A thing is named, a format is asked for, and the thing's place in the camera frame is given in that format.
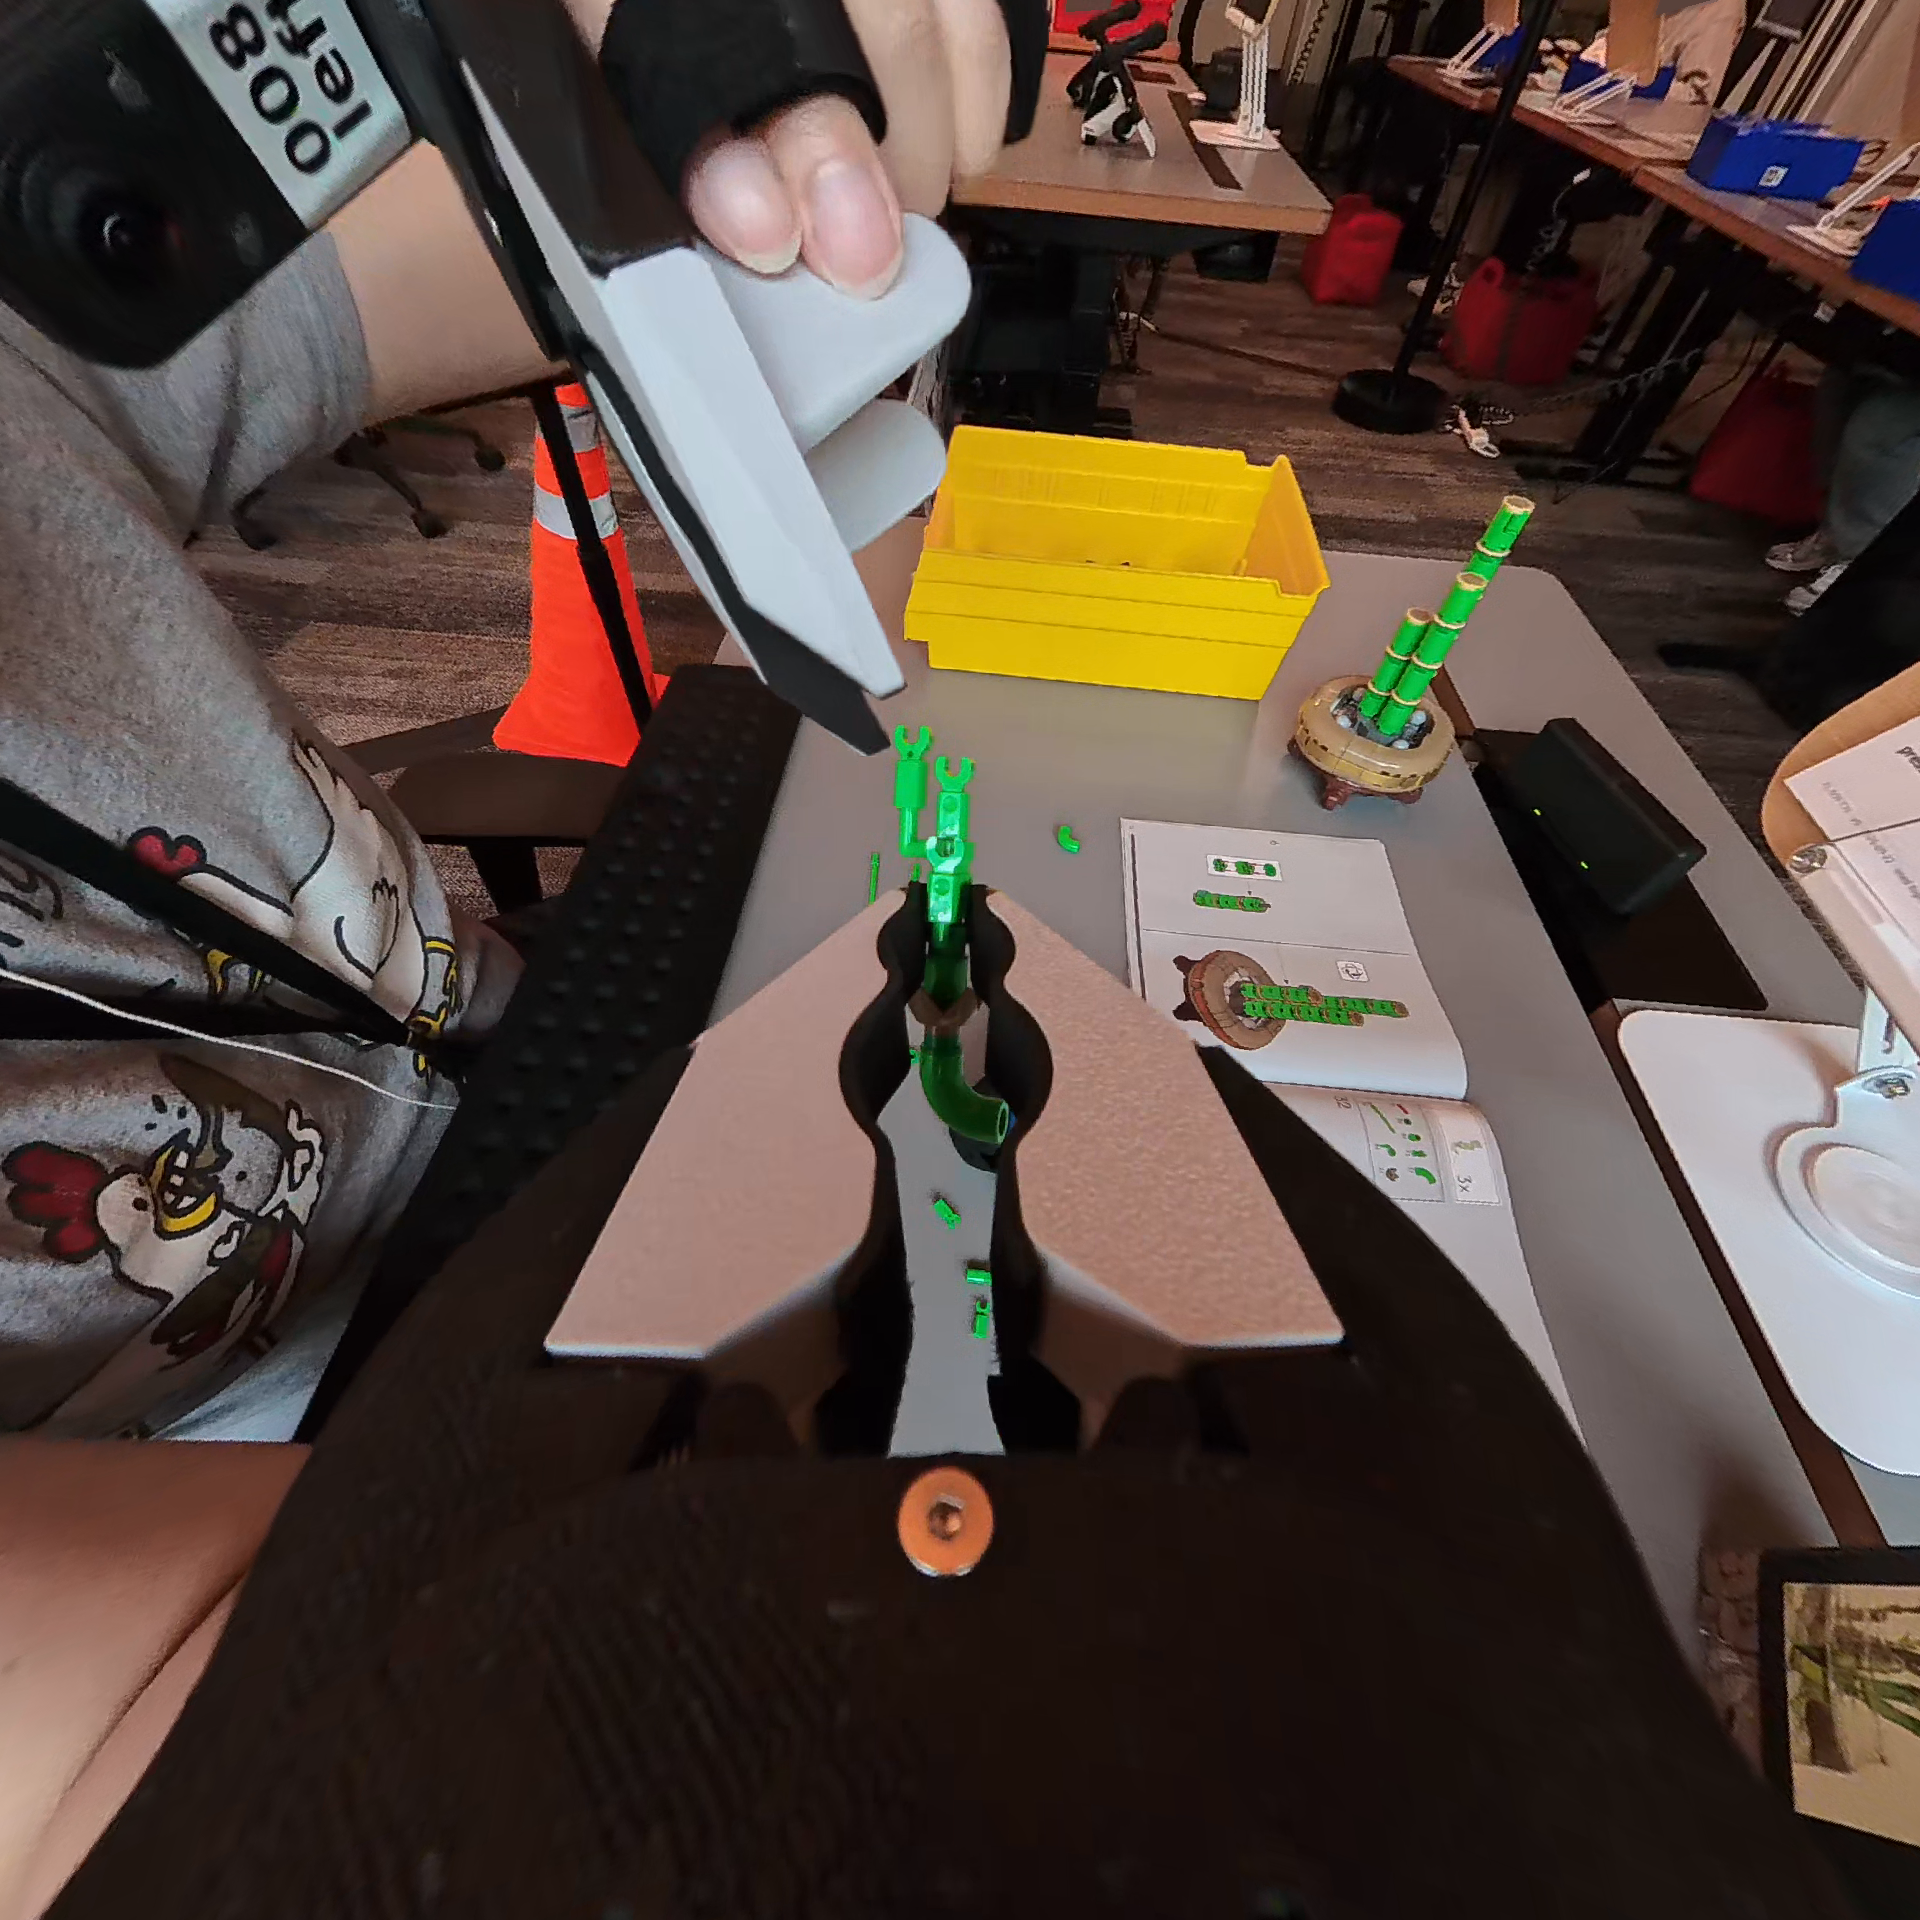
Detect black pole stand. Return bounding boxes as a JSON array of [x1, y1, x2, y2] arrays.
[[1333, 0, 1563, 439]]

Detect person's right forearm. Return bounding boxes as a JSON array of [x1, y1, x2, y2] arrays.
[[0, 1433, 324, 1920]]

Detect black white toy robot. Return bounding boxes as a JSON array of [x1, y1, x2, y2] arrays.
[[1070, 0, 1161, 162]]

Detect person's left hand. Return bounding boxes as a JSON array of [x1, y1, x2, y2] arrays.
[[684, 0, 1053, 300]]

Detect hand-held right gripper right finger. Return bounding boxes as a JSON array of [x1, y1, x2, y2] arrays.
[[975, 885, 1346, 1454]]

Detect red bag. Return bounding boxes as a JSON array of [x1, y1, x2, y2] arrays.
[[1300, 196, 1405, 308], [1443, 258, 1600, 391], [1690, 367, 1827, 521]]

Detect black lego box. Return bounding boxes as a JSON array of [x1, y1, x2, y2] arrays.
[[1756, 1544, 1920, 1850]]

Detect long wooden desk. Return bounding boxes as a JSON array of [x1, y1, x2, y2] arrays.
[[1387, 52, 1920, 340]]

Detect brown top desk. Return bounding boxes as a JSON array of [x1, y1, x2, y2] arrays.
[[952, 46, 1336, 239]]

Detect black studded panel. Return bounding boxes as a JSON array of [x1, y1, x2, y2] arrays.
[[302, 665, 808, 1435]]

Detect orange traffic cone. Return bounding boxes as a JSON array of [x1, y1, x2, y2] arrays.
[[493, 382, 670, 771]]

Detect grey printed shirt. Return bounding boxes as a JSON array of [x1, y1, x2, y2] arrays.
[[0, 224, 505, 1446]]

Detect green lego stem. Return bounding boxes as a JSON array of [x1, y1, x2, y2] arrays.
[[888, 725, 1022, 1151]]

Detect white lego instruction booklet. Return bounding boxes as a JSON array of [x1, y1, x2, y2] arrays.
[[1121, 819, 1586, 1446]]

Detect yellow plastic bin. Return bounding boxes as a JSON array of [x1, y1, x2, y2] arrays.
[[905, 424, 1334, 705]]

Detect white sheet stand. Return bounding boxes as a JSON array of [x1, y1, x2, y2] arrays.
[[1618, 841, 1920, 1483]]

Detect black lanyard strap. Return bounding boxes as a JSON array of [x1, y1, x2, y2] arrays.
[[0, 777, 458, 1070]]

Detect green lego bamboo model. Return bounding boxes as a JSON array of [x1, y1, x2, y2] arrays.
[[1288, 493, 1541, 815]]

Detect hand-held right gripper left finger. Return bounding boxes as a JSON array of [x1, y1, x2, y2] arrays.
[[545, 885, 947, 1454]]

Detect black power box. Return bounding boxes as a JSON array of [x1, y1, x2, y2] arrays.
[[1479, 716, 1708, 923]]

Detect person's left forearm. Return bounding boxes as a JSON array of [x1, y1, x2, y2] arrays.
[[322, 142, 605, 411]]

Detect black office chair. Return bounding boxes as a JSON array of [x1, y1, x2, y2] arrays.
[[232, 417, 507, 550]]

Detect scattered green lego pieces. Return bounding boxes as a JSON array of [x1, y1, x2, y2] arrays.
[[867, 822, 1085, 1341]]

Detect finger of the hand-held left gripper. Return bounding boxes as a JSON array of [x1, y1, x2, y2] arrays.
[[428, 46, 951, 761], [701, 214, 979, 447]]

